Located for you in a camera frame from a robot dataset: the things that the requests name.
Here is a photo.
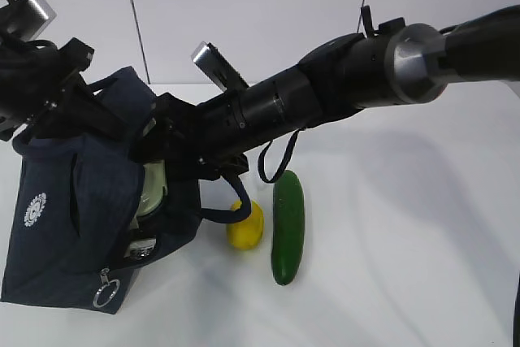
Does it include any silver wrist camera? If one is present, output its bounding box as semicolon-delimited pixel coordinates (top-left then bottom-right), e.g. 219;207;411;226
191;41;249;93
1;0;57;41

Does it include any navy blue lunch bag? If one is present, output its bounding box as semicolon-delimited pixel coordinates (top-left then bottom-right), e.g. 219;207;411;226
1;67;251;314

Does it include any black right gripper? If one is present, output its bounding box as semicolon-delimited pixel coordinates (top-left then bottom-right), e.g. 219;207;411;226
129;93;249;181

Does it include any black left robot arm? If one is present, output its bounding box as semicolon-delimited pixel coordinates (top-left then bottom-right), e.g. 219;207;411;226
1;38;127;141

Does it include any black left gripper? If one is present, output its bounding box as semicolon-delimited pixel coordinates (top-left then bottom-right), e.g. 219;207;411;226
1;37;126;141

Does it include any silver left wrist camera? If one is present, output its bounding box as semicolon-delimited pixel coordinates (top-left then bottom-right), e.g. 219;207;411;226
1;0;57;41

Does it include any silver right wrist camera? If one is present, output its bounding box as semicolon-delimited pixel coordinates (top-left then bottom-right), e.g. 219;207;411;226
191;41;249;93

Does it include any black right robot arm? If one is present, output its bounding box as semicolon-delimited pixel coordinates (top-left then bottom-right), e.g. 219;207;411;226
130;5;519;180

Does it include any glass container green lid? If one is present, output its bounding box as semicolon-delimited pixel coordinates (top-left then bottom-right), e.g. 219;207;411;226
124;160;167;260

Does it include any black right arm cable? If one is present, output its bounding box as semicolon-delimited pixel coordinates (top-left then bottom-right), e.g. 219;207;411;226
258;128;301;184

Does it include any green cucumber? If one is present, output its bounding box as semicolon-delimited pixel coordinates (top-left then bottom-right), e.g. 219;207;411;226
271;170;306;286

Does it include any yellow lemon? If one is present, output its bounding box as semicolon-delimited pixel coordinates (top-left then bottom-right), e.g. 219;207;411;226
226;201;265;250

